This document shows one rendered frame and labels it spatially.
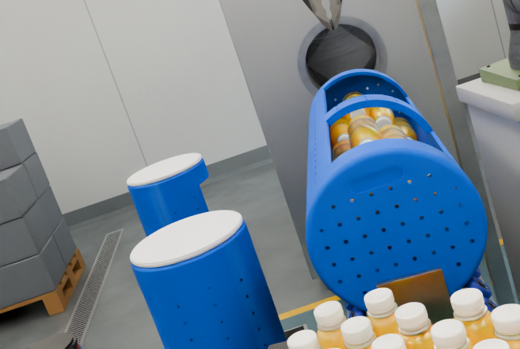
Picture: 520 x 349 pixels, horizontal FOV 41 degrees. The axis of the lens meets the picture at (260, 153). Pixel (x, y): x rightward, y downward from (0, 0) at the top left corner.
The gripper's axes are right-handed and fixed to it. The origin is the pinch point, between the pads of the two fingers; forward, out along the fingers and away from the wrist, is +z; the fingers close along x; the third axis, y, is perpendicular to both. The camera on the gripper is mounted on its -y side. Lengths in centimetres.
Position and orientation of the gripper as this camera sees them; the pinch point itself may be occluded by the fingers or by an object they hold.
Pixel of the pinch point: (332, 24)
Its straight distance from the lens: 140.3
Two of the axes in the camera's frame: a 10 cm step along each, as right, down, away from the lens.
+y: 0.7, -2.6, 9.6
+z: 3.1, 9.2, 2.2
